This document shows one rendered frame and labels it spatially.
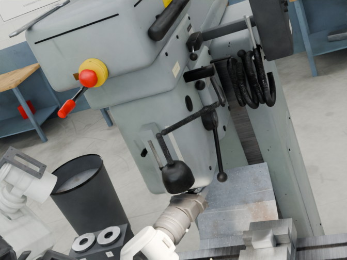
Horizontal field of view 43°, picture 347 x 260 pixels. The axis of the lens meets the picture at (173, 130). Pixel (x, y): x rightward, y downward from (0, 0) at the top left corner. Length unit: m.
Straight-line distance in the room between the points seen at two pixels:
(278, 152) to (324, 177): 1.68
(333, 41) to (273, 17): 3.73
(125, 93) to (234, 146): 0.71
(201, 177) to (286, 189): 0.64
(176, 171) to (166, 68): 0.24
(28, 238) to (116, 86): 0.40
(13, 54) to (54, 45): 5.72
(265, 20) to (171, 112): 0.39
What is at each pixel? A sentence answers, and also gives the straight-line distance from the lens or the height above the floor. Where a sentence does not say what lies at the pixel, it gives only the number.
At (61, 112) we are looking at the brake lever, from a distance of 1.00.
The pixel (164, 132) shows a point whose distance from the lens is 0.98.
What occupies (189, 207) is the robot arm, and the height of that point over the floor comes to 1.26.
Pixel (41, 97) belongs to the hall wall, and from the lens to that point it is 6.79.
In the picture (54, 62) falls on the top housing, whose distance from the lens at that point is 1.00.
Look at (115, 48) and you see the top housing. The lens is 0.93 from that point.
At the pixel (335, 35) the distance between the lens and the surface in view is 4.96.
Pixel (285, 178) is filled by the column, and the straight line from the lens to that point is 1.76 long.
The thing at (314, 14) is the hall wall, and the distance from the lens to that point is 5.46.
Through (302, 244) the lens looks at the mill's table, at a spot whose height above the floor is 0.90.
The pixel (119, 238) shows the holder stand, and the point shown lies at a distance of 1.60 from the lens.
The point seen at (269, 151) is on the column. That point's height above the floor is 1.11.
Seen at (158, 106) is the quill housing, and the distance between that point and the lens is 1.11.
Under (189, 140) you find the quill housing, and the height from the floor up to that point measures 1.47.
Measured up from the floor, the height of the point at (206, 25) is 1.63.
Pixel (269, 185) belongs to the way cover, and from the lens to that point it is 1.72.
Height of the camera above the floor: 1.99
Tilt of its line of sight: 25 degrees down
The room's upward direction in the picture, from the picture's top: 23 degrees counter-clockwise
